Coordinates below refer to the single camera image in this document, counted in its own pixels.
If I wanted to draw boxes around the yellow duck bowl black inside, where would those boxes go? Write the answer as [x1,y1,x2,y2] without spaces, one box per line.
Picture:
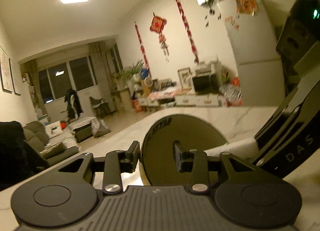
[139,114,227,186]

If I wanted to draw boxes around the white sponge block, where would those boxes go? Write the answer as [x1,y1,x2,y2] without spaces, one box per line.
[204,137,259,159]

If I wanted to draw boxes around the grey backpack on floor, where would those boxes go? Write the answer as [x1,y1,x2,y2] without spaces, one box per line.
[91,118,111,138]

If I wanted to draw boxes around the black folding chair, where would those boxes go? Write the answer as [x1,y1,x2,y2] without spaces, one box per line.
[89,96,113,119]

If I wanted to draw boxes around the white tv cabinet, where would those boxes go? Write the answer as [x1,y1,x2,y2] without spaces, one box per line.
[137,93,228,108]

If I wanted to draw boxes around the plastic bag with red items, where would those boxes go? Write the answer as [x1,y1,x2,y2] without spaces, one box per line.
[220,84,242,107]

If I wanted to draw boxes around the clothes on rack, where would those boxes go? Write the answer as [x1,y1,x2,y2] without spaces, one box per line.
[64,89,83,119]

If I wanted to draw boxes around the black microwave oven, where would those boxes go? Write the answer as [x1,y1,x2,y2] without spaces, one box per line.
[193,74,220,95]

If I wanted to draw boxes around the white deer cushion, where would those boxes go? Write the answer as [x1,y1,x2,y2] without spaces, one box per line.
[44,120,63,138]

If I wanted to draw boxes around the framed picture on cabinet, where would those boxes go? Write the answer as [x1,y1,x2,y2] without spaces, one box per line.
[177,68,193,90]

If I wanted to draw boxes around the green potted plant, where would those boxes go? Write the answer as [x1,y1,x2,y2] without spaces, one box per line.
[116,59,144,82]

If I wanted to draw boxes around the white printer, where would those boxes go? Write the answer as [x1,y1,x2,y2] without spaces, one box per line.
[192,58,222,76]

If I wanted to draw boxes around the grey sofa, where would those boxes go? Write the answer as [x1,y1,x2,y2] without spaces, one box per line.
[23,121,81,167]

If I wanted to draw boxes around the silver refrigerator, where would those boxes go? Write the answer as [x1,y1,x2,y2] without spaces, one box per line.
[217,0,285,107]

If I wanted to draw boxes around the black coat on chair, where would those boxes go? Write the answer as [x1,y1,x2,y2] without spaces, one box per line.
[0,121,48,190]

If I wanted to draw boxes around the left red firecracker string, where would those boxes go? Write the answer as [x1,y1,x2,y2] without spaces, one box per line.
[134,20,152,78]

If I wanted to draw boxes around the red firecracker string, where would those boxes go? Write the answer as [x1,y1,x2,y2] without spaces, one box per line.
[134,20,152,78]
[172,0,200,65]

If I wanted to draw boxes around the framed wall picture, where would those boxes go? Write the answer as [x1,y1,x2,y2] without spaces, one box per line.
[9,58,22,96]
[1,48,13,93]

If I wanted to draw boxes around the red knot wall ornament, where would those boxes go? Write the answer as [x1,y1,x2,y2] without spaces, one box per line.
[150,13,169,62]

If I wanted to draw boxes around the right red firecracker string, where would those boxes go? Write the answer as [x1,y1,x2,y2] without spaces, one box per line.
[172,0,200,65]

